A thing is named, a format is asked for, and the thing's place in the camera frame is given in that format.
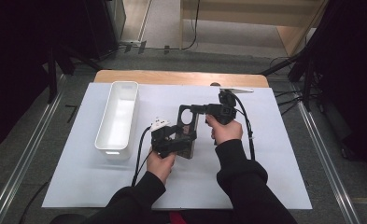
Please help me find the person's left hand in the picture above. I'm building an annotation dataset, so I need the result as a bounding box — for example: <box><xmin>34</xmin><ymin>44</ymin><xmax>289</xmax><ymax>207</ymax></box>
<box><xmin>146</xmin><ymin>148</ymin><xmax>176</xmax><ymax>185</ymax></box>

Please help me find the dark cabinet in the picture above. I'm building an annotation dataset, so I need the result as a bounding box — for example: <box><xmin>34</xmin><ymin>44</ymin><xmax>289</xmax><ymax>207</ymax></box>
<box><xmin>84</xmin><ymin>0</ymin><xmax>127</xmax><ymax>62</ymax></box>

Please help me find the dark device with lens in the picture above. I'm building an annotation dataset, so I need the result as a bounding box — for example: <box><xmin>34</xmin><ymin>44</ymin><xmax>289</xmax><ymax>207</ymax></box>
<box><xmin>174</xmin><ymin>105</ymin><xmax>202</xmax><ymax>160</ymax></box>

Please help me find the white board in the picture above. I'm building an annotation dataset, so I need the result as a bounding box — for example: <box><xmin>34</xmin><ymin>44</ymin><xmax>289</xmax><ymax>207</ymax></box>
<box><xmin>41</xmin><ymin>82</ymin><xmax>313</xmax><ymax>210</ymax></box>

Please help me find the black metal stand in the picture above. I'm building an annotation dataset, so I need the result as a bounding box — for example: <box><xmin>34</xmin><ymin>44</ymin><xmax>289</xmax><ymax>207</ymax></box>
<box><xmin>45</xmin><ymin>43</ymin><xmax>105</xmax><ymax>104</ymax></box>
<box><xmin>260</xmin><ymin>46</ymin><xmax>316</xmax><ymax>111</ymax></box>

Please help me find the wooden table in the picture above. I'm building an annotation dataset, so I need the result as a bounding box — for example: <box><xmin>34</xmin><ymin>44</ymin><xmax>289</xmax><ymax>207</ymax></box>
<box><xmin>93</xmin><ymin>69</ymin><xmax>270</xmax><ymax>89</ymax></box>

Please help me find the bundle of black cables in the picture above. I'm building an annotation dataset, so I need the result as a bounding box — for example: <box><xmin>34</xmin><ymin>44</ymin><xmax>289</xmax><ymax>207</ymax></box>
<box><xmin>273</xmin><ymin>88</ymin><xmax>306</xmax><ymax>117</ymax></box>

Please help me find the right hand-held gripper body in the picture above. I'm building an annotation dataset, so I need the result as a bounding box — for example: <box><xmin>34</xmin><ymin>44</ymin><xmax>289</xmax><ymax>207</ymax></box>
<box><xmin>207</xmin><ymin>88</ymin><xmax>254</xmax><ymax>125</ymax></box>

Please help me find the right hand-held gripper black cable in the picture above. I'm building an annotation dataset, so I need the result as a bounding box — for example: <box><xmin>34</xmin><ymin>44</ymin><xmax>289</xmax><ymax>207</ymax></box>
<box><xmin>231</xmin><ymin>92</ymin><xmax>256</xmax><ymax>161</ymax></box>

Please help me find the hanging black cable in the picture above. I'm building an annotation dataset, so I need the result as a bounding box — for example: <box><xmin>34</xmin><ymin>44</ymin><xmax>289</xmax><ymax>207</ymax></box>
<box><xmin>181</xmin><ymin>0</ymin><xmax>202</xmax><ymax>50</ymax></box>

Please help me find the aluminium floor rail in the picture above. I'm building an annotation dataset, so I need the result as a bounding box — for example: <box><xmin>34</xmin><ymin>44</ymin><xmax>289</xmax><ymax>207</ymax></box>
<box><xmin>296</xmin><ymin>101</ymin><xmax>362</xmax><ymax>224</ymax></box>
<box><xmin>0</xmin><ymin>73</ymin><xmax>67</xmax><ymax>224</ymax></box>

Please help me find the hand-held gripper black cable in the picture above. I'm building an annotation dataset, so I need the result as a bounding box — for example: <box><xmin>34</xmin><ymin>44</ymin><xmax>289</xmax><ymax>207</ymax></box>
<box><xmin>131</xmin><ymin>125</ymin><xmax>154</xmax><ymax>188</ymax></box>
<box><xmin>231</xmin><ymin>92</ymin><xmax>256</xmax><ymax>161</ymax></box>

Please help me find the person's dark clothing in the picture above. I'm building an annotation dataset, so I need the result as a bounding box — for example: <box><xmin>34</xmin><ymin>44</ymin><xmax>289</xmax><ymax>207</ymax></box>
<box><xmin>49</xmin><ymin>209</ymin><xmax>235</xmax><ymax>224</ymax></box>

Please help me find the left hand-held gripper black cable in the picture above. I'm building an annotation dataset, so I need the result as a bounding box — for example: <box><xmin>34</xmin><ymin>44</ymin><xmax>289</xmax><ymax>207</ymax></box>
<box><xmin>131</xmin><ymin>125</ymin><xmax>154</xmax><ymax>188</ymax></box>

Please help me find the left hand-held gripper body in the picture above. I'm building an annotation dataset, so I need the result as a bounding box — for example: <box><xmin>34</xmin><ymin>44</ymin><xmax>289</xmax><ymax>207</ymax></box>
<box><xmin>149</xmin><ymin>117</ymin><xmax>179</xmax><ymax>158</ymax></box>

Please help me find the white plastic bin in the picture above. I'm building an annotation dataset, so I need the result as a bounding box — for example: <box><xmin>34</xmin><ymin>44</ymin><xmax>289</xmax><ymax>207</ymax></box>
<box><xmin>94</xmin><ymin>80</ymin><xmax>140</xmax><ymax>161</ymax></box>

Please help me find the person's right hand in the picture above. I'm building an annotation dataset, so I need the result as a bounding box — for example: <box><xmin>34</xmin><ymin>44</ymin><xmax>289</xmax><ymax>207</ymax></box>
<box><xmin>205</xmin><ymin>114</ymin><xmax>244</xmax><ymax>146</ymax></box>

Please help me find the light wooden shelf unit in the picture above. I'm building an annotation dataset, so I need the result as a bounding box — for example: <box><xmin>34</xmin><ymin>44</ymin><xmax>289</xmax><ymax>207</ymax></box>
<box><xmin>179</xmin><ymin>0</ymin><xmax>329</xmax><ymax>57</ymax></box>

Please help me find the thin black cable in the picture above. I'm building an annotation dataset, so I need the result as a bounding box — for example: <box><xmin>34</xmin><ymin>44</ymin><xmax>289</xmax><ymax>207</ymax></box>
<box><xmin>18</xmin><ymin>179</ymin><xmax>51</xmax><ymax>224</ymax></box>

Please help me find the black curtain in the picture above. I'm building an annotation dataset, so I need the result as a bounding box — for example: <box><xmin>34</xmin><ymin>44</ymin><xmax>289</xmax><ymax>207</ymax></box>
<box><xmin>0</xmin><ymin>0</ymin><xmax>91</xmax><ymax>155</ymax></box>
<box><xmin>308</xmin><ymin>0</ymin><xmax>367</xmax><ymax>172</ymax></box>

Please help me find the black hex key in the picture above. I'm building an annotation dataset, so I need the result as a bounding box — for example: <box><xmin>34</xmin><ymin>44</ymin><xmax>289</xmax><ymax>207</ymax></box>
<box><xmin>64</xmin><ymin>104</ymin><xmax>79</xmax><ymax>124</ymax></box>

